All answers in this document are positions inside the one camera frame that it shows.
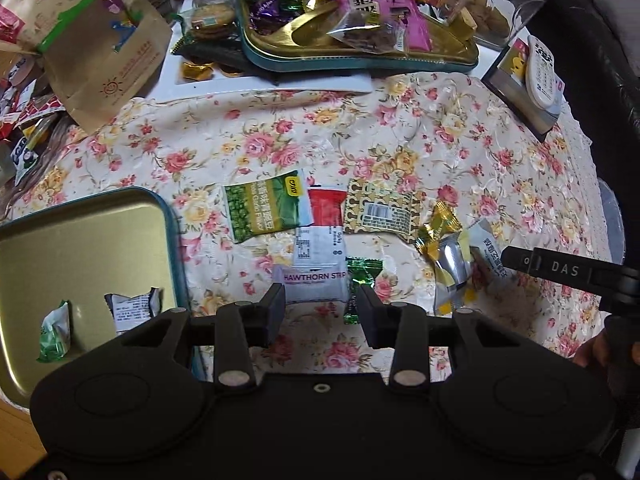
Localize glass cookie jar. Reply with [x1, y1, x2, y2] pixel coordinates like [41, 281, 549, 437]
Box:
[434, 0, 552, 52]

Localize gold patterned snack packet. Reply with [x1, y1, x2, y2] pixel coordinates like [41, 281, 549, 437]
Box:
[344, 178, 422, 244]

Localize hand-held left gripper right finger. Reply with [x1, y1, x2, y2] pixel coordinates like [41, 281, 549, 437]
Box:
[356, 285, 523, 395]

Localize clear dried fruit packet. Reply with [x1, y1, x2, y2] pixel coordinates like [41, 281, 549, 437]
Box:
[327, 9, 397, 56]

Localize red snack packet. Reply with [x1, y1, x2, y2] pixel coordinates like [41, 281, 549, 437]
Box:
[295, 186, 349, 267]

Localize pile of mixed snack packets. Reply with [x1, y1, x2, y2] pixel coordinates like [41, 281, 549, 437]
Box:
[0, 52, 63, 187]

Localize clear plastic cracker jar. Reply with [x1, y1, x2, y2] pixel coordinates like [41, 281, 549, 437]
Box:
[186, 0, 237, 40]

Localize dark hardcover book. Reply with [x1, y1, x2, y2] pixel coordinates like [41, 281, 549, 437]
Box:
[481, 39, 562, 142]

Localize white printed snack packet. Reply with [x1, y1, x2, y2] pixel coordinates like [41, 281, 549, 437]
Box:
[469, 219, 512, 282]

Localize brown paper bag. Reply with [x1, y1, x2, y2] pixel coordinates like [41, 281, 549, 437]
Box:
[0, 0, 174, 137]

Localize pink snack packet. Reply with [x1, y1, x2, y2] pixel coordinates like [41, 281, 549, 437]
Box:
[334, 0, 432, 54]

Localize floral tablecloth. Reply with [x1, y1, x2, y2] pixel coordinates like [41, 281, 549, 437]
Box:
[0, 72, 632, 377]

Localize green foil candy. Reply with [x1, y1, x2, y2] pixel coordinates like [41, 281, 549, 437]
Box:
[346, 257, 384, 325]

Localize small gold wrapped candies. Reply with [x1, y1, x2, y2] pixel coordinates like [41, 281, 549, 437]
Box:
[179, 59, 217, 82]

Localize green white snack packet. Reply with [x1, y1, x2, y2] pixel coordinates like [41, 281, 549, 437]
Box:
[37, 300, 74, 364]

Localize purple foil candy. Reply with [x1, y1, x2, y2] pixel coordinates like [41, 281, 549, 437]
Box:
[249, 0, 282, 32]

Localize person's right hand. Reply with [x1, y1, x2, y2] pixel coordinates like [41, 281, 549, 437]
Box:
[572, 335, 609, 369]

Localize white remote control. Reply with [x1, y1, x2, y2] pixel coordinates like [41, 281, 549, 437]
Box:
[524, 35, 567, 117]

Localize gold foil candy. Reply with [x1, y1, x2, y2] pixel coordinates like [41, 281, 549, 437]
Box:
[417, 202, 474, 259]

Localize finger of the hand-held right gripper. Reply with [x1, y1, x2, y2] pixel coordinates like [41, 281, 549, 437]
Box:
[501, 245, 601, 292]

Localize black white snack packet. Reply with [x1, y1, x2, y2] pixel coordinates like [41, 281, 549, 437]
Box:
[104, 287, 164, 337]

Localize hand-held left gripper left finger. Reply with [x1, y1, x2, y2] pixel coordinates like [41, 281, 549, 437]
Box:
[122, 284, 287, 392]

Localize white lilac snack packet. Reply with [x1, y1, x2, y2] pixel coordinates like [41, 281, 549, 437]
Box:
[272, 263, 349, 304]

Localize silver foil packet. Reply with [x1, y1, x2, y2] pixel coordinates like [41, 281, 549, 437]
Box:
[432, 236, 475, 317]

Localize large gold candy tin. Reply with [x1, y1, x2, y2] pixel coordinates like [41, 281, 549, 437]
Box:
[237, 0, 479, 74]

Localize shallow gold tin tray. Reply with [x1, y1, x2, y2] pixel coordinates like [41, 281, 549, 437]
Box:
[0, 186, 192, 411]

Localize green pea snack packet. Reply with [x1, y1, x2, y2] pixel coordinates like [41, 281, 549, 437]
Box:
[223, 170, 314, 244]

